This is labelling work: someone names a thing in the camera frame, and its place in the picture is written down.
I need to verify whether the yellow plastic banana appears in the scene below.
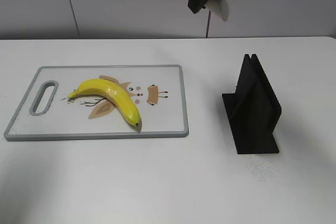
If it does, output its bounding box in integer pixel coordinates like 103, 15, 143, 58
67, 79, 141, 127

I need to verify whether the grey rimmed cutting board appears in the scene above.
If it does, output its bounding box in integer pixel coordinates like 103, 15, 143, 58
4, 65, 188, 141

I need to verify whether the black knife stand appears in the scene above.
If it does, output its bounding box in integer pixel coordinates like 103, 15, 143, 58
222, 54, 281, 154

